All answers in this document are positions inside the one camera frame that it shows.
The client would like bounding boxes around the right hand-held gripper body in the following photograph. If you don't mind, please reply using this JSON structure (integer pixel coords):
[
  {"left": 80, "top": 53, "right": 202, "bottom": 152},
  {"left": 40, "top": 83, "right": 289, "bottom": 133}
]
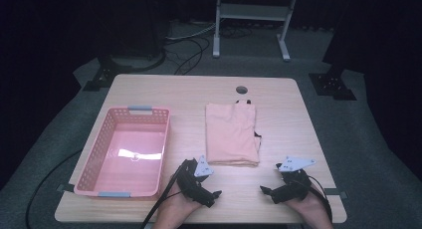
[{"left": 276, "top": 155, "right": 317, "bottom": 201}]

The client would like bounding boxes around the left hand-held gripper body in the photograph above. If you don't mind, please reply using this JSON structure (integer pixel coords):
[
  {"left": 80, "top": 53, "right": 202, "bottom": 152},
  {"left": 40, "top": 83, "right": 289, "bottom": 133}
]
[{"left": 175, "top": 154, "right": 216, "bottom": 204}]

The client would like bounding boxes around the pink perforated plastic basket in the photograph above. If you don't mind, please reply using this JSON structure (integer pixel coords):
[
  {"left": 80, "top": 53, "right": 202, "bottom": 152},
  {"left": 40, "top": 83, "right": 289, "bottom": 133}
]
[{"left": 73, "top": 105, "right": 172, "bottom": 199}]

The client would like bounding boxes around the pink cloth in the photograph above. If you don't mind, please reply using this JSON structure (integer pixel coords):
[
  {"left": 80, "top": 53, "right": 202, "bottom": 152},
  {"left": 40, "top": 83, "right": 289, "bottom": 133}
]
[{"left": 204, "top": 99, "right": 263, "bottom": 167}]

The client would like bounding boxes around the person's left hand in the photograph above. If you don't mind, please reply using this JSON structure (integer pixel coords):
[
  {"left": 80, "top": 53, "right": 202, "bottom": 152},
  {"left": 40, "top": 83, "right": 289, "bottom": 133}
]
[{"left": 152, "top": 185, "right": 202, "bottom": 229}]

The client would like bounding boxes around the dark table edge clamp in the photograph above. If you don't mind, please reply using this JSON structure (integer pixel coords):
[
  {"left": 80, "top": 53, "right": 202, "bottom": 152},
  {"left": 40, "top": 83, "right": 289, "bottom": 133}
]
[
  {"left": 322, "top": 187, "right": 348, "bottom": 200},
  {"left": 55, "top": 183, "right": 76, "bottom": 194}
]

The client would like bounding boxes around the black stand base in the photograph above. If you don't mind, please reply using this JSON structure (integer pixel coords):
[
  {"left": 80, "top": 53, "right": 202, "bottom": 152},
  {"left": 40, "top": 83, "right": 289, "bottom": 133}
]
[
  {"left": 82, "top": 54, "right": 133, "bottom": 93},
  {"left": 308, "top": 64, "right": 358, "bottom": 102}
]

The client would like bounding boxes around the white metal stand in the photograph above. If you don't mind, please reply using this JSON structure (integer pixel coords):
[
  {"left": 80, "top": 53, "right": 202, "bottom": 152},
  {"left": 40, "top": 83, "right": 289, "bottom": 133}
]
[{"left": 212, "top": 0, "right": 301, "bottom": 63}]

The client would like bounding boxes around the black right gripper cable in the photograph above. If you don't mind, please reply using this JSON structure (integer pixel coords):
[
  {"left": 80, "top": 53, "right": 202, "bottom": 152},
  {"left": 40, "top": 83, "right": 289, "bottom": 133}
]
[{"left": 308, "top": 174, "right": 333, "bottom": 223}]

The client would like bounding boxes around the black floor cable bundle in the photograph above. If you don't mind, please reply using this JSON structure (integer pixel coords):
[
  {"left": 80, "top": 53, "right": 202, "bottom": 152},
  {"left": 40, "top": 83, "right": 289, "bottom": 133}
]
[{"left": 163, "top": 26, "right": 253, "bottom": 76}]

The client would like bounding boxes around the white floor cable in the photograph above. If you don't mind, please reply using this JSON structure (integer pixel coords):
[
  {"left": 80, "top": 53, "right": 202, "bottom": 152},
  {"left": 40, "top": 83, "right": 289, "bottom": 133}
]
[{"left": 165, "top": 22, "right": 217, "bottom": 42}]

